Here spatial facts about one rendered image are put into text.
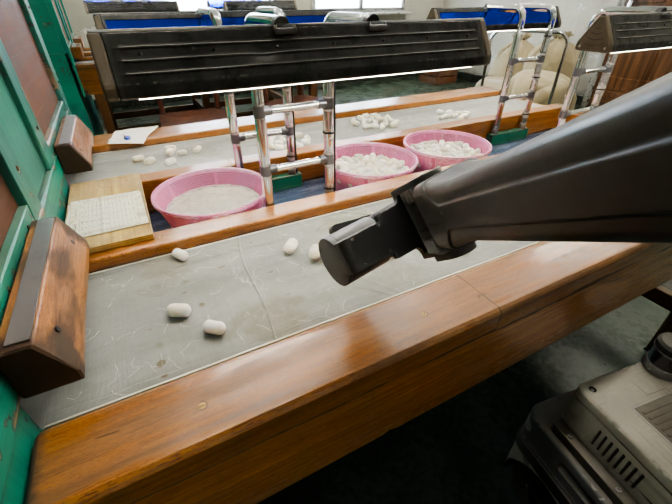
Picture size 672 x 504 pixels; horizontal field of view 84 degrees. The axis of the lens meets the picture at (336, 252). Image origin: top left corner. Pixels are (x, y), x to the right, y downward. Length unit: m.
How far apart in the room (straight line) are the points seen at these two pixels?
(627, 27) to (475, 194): 0.95
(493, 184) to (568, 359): 1.54
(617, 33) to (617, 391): 0.76
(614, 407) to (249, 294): 0.74
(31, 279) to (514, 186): 0.53
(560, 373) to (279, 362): 1.31
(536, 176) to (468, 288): 0.46
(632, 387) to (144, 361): 0.92
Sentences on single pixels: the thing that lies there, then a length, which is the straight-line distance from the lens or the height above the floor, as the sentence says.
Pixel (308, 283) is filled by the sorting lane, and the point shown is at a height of 0.74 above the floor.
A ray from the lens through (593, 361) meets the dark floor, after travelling 1.77.
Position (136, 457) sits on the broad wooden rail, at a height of 0.76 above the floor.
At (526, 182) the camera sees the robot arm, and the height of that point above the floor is 1.08.
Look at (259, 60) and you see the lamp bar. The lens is 0.57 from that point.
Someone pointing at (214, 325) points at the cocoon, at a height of 0.76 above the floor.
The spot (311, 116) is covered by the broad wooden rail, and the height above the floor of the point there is 0.76.
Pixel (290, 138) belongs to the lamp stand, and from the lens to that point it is 1.07.
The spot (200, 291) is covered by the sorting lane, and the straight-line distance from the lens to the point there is 0.66.
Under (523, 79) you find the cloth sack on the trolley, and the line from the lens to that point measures 3.96.
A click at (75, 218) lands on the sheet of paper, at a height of 0.78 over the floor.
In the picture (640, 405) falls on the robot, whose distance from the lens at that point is 1.00.
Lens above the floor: 1.14
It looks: 35 degrees down
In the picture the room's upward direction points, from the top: straight up
